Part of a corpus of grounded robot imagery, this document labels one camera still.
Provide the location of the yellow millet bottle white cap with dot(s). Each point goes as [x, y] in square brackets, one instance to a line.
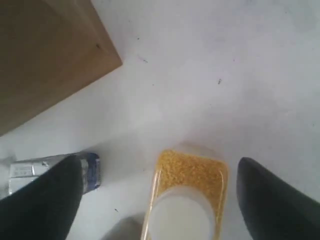
[188, 195]

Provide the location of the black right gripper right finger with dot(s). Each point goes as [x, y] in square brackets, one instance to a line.
[271, 208]

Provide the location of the brown paper shopping bag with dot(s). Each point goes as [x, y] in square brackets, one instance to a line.
[49, 50]

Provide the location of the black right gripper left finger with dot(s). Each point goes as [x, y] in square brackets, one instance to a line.
[46, 208]

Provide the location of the white blue milk carton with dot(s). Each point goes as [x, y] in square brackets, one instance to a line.
[24, 172]

